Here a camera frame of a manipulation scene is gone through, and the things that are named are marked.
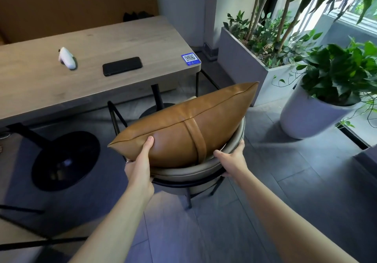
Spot black metal chair frame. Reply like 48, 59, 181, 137
0, 204, 89, 250

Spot blue code sticker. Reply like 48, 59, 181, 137
181, 53, 198, 65

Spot person's left forearm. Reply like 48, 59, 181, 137
68, 185, 155, 263

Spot wooden table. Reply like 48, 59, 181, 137
0, 16, 202, 128

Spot person's left hand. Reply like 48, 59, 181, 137
124, 136, 155, 197

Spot black round table base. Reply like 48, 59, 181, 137
31, 131, 101, 192

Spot brown leather cushion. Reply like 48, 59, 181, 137
108, 81, 260, 168

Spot tall leafy plants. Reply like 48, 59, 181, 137
223, 0, 377, 67

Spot green leafy pot plant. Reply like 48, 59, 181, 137
272, 37, 377, 128

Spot beige round chair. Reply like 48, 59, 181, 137
138, 96, 245, 210

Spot black smartphone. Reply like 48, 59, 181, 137
102, 57, 143, 77

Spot white controller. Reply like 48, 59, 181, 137
58, 47, 78, 70

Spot grey rectangular planter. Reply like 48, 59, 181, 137
217, 27, 307, 107

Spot person's right forearm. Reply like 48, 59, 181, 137
230, 167, 360, 263

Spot white round plant pot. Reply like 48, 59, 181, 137
279, 79, 363, 140

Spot person's right hand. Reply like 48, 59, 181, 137
213, 140, 250, 179

